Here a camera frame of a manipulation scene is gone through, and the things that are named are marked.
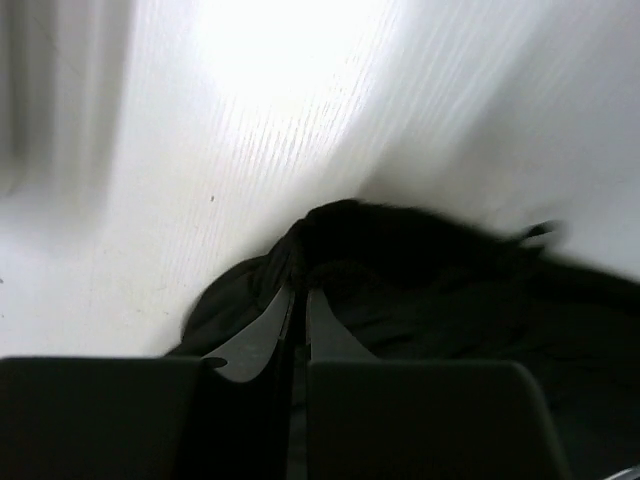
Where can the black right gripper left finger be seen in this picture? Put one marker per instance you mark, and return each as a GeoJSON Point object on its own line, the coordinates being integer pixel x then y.
{"type": "Point", "coordinates": [252, 355]}

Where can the black trousers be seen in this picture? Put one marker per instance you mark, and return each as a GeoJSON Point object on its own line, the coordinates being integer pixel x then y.
{"type": "Point", "coordinates": [413, 285]}

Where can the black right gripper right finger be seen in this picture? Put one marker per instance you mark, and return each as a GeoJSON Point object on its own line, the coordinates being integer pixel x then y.
{"type": "Point", "coordinates": [326, 337]}

